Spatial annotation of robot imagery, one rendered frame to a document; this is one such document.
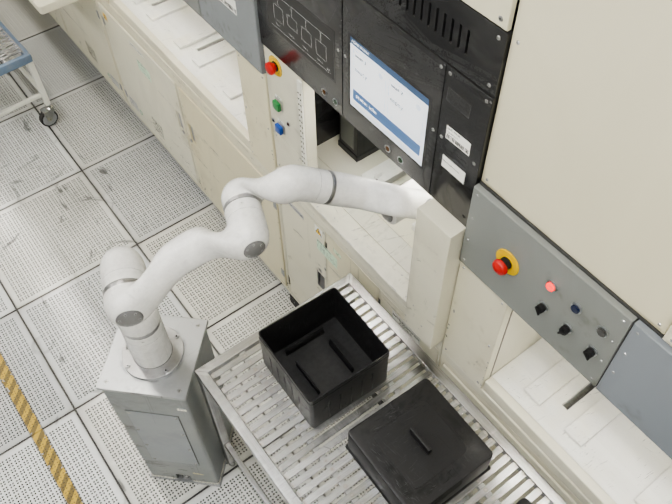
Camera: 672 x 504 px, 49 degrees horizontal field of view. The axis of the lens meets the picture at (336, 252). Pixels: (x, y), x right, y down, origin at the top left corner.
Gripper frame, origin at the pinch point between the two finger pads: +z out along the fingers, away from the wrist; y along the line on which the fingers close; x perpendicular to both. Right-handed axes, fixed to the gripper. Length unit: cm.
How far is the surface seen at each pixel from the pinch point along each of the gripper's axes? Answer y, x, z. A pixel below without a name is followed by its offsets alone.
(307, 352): 1, -45, -61
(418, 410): 39, -35, -50
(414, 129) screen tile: 6.2, 35.0, -30.1
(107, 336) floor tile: -94, -122, -103
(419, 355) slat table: 23, -45, -34
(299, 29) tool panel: -40, 36, -30
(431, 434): 47, -35, -52
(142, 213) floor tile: -146, -122, -58
